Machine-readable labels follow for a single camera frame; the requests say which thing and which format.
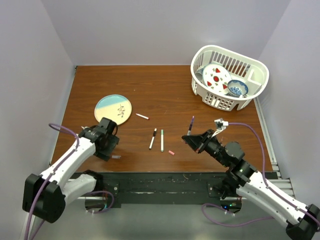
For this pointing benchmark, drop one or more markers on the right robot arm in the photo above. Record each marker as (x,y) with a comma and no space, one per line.
(301,221)

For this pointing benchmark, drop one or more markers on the small black-tipped white marker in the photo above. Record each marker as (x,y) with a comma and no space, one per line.
(151,143)

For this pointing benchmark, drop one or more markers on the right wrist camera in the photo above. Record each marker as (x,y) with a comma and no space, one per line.
(220,125)

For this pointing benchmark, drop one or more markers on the round pastel plate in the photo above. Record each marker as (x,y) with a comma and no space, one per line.
(114,107)

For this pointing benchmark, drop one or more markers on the red-tipped white marker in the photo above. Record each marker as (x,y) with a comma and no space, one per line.
(142,116)

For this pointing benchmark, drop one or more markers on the strawberry pattern plate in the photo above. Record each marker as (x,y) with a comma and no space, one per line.
(216,78)

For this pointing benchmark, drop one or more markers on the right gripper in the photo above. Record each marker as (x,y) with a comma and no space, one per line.
(198,142)

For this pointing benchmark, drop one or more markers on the blue and white bowl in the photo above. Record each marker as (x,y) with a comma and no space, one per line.
(237,88)

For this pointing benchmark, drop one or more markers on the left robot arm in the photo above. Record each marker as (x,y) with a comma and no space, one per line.
(46,195)

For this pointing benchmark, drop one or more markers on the purple pen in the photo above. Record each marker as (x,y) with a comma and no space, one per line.
(190,125)

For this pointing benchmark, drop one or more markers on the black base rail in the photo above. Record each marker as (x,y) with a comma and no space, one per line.
(159,188)

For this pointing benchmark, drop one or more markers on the white plastic dish basket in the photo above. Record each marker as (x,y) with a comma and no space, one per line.
(252,72)

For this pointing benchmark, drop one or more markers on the white marker with green end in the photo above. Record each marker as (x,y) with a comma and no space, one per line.
(162,140)

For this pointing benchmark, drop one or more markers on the grey pen cap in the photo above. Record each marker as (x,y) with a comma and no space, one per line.
(115,156)

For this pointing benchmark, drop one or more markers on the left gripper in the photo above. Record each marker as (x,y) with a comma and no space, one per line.
(104,154)

